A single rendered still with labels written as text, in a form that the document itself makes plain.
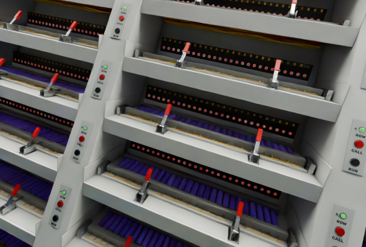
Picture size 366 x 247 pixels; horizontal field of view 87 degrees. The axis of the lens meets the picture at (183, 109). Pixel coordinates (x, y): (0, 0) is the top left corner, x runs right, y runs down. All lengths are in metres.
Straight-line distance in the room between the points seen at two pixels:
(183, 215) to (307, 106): 0.43
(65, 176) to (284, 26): 0.77
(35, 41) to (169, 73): 0.52
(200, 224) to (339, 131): 0.41
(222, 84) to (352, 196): 0.39
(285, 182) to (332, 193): 0.10
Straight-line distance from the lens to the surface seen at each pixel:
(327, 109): 0.59
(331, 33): 0.65
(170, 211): 0.60
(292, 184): 0.57
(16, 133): 0.96
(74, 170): 0.69
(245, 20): 0.63
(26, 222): 0.87
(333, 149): 0.58
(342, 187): 0.60
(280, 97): 0.56
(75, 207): 0.72
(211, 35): 0.82
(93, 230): 0.77
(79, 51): 0.76
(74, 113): 0.71
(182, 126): 0.60
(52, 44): 0.84
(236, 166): 0.54
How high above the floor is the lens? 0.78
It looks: 4 degrees up
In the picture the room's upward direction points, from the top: 16 degrees clockwise
